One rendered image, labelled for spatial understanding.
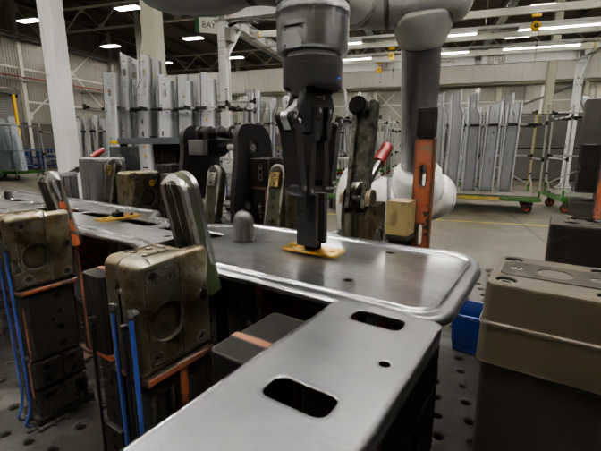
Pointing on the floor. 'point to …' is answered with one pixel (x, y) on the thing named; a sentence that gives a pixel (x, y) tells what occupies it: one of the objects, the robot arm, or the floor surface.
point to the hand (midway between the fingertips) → (311, 218)
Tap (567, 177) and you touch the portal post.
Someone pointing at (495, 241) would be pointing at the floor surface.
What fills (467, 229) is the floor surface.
